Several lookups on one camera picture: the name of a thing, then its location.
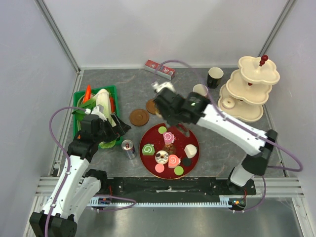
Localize toy napa cabbage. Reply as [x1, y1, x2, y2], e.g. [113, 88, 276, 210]
[83, 88, 119, 149]

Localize white cable duct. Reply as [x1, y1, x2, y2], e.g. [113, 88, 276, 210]
[87, 196, 245, 209]

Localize black mug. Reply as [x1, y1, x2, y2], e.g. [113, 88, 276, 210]
[207, 67, 224, 89]

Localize metal tongs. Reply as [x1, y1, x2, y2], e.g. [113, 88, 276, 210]
[176, 123, 190, 137]

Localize pink macaron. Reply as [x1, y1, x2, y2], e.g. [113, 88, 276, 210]
[155, 163, 165, 173]

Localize white cream cake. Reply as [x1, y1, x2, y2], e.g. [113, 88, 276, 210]
[184, 144, 198, 158]

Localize toy orange carrot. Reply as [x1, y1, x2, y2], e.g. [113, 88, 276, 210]
[82, 85, 91, 103]

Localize black sandwich cookie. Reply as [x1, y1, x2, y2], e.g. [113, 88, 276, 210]
[181, 157, 192, 167]

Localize cream three tier stand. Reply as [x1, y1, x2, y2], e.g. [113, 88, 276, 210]
[218, 55, 280, 122]

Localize green plastic basket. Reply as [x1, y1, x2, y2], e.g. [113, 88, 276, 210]
[73, 85, 122, 149]

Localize white ring donut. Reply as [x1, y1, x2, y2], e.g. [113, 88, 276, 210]
[222, 97, 235, 110]

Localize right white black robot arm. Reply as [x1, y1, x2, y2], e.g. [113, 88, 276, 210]
[154, 85, 277, 195]

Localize green macaron lower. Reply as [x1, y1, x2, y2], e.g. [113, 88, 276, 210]
[174, 166, 184, 176]

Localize brown coaster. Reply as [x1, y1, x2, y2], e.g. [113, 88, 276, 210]
[129, 109, 150, 126]
[146, 99, 158, 115]

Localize pink swirl cake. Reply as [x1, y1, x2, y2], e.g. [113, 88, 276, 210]
[168, 154, 181, 168]
[163, 132, 175, 145]

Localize red snack box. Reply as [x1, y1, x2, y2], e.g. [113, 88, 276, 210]
[144, 60, 175, 80]

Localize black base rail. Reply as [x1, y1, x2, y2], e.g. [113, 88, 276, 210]
[106, 177, 257, 196]

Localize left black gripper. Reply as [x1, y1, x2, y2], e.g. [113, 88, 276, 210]
[94, 113, 130, 144]

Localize dark red round tray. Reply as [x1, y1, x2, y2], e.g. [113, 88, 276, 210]
[139, 123, 200, 179]

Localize orange glazed donut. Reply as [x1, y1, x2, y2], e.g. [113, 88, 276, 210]
[156, 111, 163, 119]

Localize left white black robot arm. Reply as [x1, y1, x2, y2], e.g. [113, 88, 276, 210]
[29, 112, 131, 237]

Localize green macaron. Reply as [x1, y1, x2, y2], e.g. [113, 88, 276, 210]
[158, 126, 167, 134]
[174, 166, 184, 176]

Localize brown coaster left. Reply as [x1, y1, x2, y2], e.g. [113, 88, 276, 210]
[129, 109, 150, 126]

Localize green swirl cake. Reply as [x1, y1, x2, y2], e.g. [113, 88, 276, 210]
[142, 144, 155, 156]

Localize green macaron upper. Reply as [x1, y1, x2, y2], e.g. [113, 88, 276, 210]
[158, 126, 167, 134]

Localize pink mug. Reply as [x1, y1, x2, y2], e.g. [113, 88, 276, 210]
[193, 84, 208, 98]

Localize brown coaster middle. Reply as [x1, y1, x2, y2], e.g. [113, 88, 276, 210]
[146, 99, 158, 115]

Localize energy drink can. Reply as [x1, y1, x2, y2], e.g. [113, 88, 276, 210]
[121, 139, 136, 159]

